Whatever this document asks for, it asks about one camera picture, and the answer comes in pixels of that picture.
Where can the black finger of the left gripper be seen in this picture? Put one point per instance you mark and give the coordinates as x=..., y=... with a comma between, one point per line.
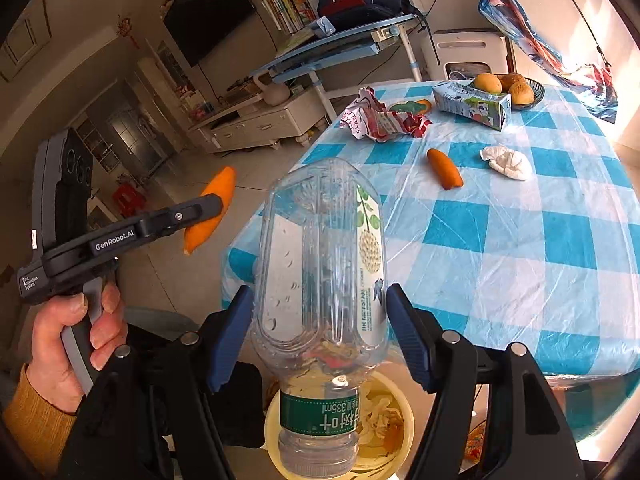
x=167, y=221

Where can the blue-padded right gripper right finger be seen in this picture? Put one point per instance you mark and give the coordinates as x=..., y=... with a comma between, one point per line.
x=526, y=434

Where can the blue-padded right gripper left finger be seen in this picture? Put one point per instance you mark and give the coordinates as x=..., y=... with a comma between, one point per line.
x=200, y=363

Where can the curved orange peel piece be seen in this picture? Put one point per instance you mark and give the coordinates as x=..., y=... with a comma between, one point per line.
x=216, y=200

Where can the clear plastic water bottle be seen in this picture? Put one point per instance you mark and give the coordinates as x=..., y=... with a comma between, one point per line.
x=320, y=322

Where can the red white wrapper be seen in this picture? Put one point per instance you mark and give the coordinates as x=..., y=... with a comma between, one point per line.
x=369, y=118

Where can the green plush toy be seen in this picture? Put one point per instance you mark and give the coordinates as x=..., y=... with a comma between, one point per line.
x=419, y=107

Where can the mustard yellow sleeve forearm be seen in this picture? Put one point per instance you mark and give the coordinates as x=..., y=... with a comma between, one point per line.
x=39, y=429

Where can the yellow plastic trash bin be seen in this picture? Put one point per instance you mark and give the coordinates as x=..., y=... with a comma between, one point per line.
x=385, y=431

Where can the person's left hand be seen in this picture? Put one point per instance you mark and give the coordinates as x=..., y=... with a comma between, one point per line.
x=49, y=372

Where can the red plastic stool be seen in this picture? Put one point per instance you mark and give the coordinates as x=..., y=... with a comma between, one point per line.
x=128, y=200

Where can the white tv cabinet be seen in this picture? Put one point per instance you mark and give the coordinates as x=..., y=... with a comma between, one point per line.
x=264, y=126

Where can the blue white checkered tablecloth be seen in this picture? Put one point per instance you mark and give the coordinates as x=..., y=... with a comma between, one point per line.
x=552, y=261

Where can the blue adjustable study desk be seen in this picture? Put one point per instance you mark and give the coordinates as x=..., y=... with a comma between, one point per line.
x=340, y=48

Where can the row of books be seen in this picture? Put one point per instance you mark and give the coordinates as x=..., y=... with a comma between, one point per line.
x=290, y=16

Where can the short orange peel piece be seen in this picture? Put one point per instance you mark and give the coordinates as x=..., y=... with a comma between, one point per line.
x=446, y=171

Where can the small crumpled white tissue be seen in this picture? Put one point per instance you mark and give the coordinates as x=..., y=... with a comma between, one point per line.
x=511, y=164

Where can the milk carton box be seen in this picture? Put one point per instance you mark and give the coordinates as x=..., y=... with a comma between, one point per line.
x=464, y=100

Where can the white air purifier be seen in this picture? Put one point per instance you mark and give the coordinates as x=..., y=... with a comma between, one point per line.
x=463, y=54

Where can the right orange fruit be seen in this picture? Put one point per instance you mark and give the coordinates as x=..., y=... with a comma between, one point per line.
x=522, y=94

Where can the orange fruit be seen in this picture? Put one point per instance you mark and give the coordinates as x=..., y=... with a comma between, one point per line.
x=522, y=94
x=508, y=80
x=488, y=82

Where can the dark fruit bowl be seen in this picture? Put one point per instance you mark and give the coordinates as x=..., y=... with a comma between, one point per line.
x=539, y=93

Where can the left orange fruit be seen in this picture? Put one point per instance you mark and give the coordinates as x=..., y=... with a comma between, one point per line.
x=488, y=82

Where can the colourful hanging bag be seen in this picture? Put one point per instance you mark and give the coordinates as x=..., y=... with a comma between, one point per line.
x=591, y=82

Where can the back orange fruit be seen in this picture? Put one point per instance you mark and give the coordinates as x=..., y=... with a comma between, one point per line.
x=508, y=80

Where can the black wall television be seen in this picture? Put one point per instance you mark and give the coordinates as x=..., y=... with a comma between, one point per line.
x=197, y=26

